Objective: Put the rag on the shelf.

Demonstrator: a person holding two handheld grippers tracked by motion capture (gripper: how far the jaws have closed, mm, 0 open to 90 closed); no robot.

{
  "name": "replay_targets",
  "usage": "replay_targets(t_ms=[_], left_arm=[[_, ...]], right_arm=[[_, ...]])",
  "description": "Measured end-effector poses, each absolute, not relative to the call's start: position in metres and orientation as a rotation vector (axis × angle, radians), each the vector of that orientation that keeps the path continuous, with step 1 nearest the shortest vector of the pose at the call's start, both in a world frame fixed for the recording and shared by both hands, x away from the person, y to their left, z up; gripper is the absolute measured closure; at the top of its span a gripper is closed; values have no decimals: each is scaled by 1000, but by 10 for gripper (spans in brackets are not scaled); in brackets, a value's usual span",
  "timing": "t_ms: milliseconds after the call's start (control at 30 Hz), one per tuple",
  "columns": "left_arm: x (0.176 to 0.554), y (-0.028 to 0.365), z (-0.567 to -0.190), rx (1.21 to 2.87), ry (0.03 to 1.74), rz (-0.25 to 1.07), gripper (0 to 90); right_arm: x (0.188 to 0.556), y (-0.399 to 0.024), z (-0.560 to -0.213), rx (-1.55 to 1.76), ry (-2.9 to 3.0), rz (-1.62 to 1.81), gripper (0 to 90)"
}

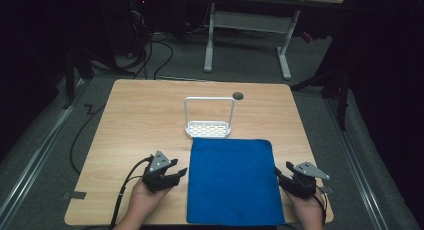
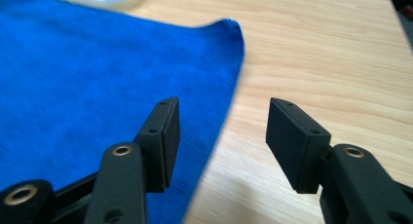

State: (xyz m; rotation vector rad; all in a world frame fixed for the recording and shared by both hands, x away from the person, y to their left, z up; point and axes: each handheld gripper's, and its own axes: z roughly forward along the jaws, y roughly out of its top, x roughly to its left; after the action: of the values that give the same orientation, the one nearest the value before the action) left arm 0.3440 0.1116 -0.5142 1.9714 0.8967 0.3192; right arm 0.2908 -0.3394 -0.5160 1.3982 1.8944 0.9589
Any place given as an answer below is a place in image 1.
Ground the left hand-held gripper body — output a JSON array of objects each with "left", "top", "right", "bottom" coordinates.
[{"left": 141, "top": 150, "right": 181, "bottom": 194}]

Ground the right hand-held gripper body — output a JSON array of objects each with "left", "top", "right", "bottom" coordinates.
[{"left": 278, "top": 161, "right": 331, "bottom": 200}]

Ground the blue cloth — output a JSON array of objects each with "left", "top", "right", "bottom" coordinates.
[{"left": 186, "top": 136, "right": 286, "bottom": 227}]

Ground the person's left hand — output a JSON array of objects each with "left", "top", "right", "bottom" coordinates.
[{"left": 127, "top": 180, "right": 171, "bottom": 222}]

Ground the person's right hand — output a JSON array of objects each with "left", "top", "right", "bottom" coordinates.
[{"left": 282, "top": 188, "right": 325, "bottom": 223}]

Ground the white plastic rack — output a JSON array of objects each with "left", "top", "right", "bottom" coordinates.
[{"left": 183, "top": 96, "right": 236, "bottom": 139}]

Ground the black tripod stand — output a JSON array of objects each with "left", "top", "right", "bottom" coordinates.
[
  {"left": 61, "top": 48, "right": 96, "bottom": 110},
  {"left": 289, "top": 64, "right": 353, "bottom": 132}
]

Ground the dark computer tower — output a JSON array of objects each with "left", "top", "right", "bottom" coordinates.
[{"left": 99, "top": 0, "right": 153, "bottom": 59}]

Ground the white-legged wooden desk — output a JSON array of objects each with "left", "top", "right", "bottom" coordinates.
[{"left": 203, "top": 0, "right": 345, "bottom": 81}]

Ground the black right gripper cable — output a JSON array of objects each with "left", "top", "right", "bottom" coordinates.
[{"left": 313, "top": 185, "right": 330, "bottom": 225}]

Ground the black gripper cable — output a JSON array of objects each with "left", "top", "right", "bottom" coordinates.
[
  {"left": 109, "top": 156, "right": 153, "bottom": 230},
  {"left": 313, "top": 185, "right": 330, "bottom": 225}
]

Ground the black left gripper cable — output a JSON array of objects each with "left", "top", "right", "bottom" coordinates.
[{"left": 109, "top": 156, "right": 153, "bottom": 230}]

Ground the metal floor rail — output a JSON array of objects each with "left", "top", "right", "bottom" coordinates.
[
  {"left": 323, "top": 96, "right": 392, "bottom": 230},
  {"left": 0, "top": 79, "right": 86, "bottom": 224}
]

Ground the black floor cable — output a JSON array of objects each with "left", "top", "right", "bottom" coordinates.
[{"left": 69, "top": 103, "right": 108, "bottom": 176}]

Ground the bundle of black cables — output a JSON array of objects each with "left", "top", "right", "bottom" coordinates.
[{"left": 114, "top": 9, "right": 175, "bottom": 81}]

